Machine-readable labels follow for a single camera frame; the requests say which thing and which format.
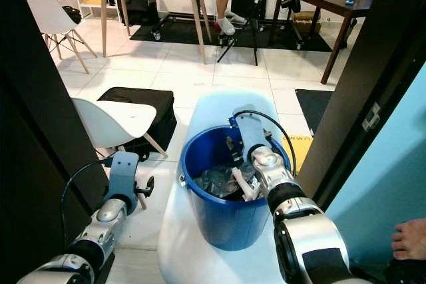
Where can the black door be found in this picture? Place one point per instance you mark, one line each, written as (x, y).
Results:
(33, 164)

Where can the blue plastic bucket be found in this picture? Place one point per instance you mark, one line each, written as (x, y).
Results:
(223, 221)

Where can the small blue object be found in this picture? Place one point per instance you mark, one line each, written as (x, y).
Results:
(349, 2)

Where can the clear crumpled plastic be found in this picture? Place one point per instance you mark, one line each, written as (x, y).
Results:
(213, 179)

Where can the cardboard box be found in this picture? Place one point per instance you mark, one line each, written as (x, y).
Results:
(306, 21)

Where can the black soft case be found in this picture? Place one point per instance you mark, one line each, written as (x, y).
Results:
(153, 101)

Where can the black tripod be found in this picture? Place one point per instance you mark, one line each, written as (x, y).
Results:
(256, 31)

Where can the small black bag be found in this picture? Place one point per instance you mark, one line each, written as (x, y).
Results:
(72, 15)

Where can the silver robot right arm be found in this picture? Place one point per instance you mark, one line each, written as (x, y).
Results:
(313, 237)

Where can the white crumpled paper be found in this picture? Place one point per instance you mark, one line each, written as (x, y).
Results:
(243, 187)

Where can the black doormat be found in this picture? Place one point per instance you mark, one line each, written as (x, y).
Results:
(316, 108)

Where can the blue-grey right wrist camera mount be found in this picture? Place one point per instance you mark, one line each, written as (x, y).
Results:
(249, 131)

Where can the white plastic chair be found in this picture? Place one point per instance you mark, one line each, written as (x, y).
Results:
(180, 257)

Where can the black floor mat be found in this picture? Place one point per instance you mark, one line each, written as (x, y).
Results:
(279, 41)

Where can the bare human foot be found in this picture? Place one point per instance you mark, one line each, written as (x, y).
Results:
(409, 241)

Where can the black computer tower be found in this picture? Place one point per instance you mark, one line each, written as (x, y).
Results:
(140, 8)

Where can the yellow printed mat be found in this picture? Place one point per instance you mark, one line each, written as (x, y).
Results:
(303, 144)

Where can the white chair wooden legs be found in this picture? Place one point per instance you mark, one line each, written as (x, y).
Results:
(43, 14)
(113, 121)

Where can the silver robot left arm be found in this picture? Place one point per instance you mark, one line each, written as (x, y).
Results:
(103, 227)

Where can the metal latch plate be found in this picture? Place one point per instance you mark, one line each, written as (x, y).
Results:
(372, 116)

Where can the dark door frame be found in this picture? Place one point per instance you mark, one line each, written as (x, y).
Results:
(379, 51)

